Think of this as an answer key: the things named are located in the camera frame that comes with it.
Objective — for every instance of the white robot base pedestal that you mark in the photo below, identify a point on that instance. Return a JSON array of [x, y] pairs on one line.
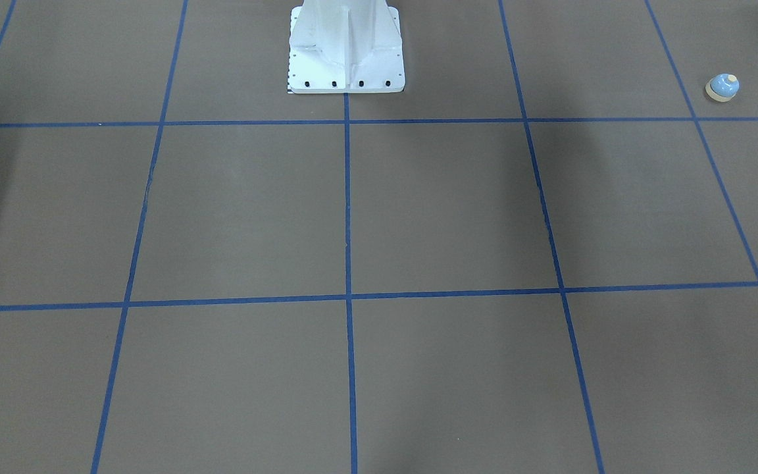
[[345, 47]]

